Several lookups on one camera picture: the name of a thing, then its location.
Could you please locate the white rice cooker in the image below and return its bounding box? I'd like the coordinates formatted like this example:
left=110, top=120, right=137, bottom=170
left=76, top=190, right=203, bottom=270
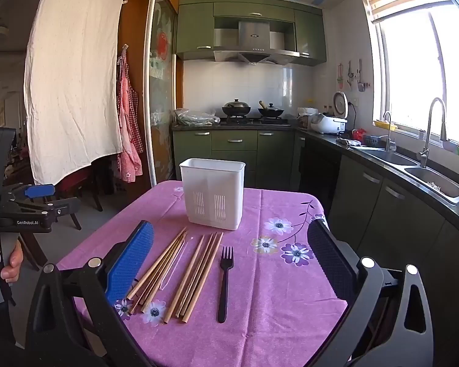
left=311, top=91, right=349, bottom=135

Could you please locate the tall steel faucet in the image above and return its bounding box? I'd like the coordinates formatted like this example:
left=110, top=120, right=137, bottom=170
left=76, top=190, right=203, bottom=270
left=417, top=97, right=448, bottom=169

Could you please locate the black plastic fork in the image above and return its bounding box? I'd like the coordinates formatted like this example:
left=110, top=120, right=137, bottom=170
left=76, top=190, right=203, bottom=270
left=217, top=245, right=235, bottom=324

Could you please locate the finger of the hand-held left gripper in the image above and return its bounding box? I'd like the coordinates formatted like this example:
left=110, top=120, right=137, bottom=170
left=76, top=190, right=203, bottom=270
left=7, top=184, right=57, bottom=202
left=22, top=197, right=82, bottom=223

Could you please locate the purple floral tablecloth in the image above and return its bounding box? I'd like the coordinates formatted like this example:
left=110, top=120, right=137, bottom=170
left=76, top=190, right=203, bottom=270
left=57, top=180, right=349, bottom=367

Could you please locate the person's left hand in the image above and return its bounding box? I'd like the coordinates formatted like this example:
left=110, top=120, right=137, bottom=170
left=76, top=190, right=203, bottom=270
left=1, top=238, right=24, bottom=284

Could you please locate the kitchen window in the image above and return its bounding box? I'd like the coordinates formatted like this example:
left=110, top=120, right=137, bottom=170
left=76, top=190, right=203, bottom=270
left=361, top=0, right=459, bottom=150

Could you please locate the dark wooden chair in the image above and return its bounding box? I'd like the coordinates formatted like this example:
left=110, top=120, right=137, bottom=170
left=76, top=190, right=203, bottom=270
left=55, top=157, right=104, bottom=230

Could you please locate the steel double sink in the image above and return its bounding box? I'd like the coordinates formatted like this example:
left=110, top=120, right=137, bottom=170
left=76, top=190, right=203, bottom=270
left=350, top=146, right=459, bottom=204

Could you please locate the green base cabinet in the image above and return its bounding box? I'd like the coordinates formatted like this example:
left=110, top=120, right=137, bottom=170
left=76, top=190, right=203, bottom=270
left=296, top=134, right=459, bottom=367
left=172, top=129, right=297, bottom=190

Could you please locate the white hanging cloth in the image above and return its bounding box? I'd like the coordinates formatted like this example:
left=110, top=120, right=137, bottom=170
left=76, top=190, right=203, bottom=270
left=23, top=0, right=125, bottom=186

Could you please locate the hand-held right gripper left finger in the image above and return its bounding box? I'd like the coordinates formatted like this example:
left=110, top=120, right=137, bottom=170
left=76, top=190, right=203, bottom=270
left=25, top=221, right=165, bottom=367

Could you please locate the black wok with lid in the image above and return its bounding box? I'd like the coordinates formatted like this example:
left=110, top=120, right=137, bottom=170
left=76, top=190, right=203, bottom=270
left=222, top=98, right=252, bottom=117

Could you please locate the gas stove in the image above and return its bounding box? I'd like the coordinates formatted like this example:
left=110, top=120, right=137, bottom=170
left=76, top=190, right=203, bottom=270
left=219, top=116, right=292, bottom=126

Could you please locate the clear food container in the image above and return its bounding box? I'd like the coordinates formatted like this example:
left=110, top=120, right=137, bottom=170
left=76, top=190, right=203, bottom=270
left=297, top=107, right=318, bottom=128

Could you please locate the black kitchen countertop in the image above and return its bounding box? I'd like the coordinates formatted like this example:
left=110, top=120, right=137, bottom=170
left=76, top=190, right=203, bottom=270
left=171, top=120, right=459, bottom=234

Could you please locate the steel range hood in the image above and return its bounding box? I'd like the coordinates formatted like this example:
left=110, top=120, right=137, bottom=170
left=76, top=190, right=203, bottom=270
left=213, top=21, right=301, bottom=65

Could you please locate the row of wooden chopsticks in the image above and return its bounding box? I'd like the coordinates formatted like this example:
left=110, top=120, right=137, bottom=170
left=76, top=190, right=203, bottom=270
left=125, top=226, right=224, bottom=325

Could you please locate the black wok with wooden handle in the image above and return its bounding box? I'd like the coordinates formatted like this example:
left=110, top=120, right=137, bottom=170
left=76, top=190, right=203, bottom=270
left=257, top=100, right=285, bottom=119

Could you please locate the white plastic utensil holder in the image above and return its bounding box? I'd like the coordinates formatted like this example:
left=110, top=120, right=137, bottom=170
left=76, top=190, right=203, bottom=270
left=179, top=158, right=246, bottom=231

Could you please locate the green wall cabinet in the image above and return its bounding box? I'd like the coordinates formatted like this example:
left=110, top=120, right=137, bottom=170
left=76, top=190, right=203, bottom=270
left=176, top=0, right=327, bottom=66

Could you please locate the red checked apron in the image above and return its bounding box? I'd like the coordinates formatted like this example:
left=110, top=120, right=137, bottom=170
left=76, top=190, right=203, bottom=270
left=116, top=45, right=144, bottom=182

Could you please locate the plastic bag of vegetables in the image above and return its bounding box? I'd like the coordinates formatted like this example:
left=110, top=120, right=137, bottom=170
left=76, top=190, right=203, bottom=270
left=175, top=108, right=220, bottom=126

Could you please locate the wall utensil hook rack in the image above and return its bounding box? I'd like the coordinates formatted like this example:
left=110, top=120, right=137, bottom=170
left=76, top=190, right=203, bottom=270
left=337, top=59, right=371, bottom=92

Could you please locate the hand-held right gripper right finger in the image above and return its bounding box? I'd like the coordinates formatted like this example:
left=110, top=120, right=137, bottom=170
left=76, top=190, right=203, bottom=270
left=307, top=219, right=435, bottom=367

